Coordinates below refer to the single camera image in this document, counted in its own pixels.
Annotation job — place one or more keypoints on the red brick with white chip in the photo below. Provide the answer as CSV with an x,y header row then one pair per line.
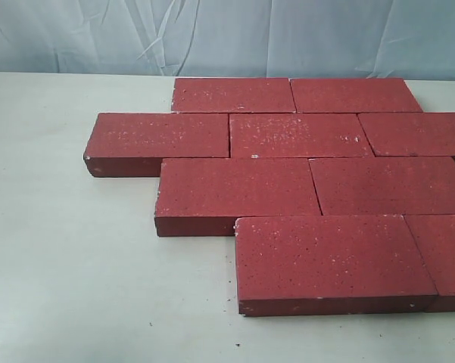
x,y
297,135

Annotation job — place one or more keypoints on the front large red brick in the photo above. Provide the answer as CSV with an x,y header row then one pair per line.
x,y
329,265

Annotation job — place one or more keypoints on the angled red brick under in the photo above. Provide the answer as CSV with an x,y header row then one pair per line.
x,y
410,134

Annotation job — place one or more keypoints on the white backdrop curtain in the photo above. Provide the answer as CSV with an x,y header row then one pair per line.
x,y
409,39

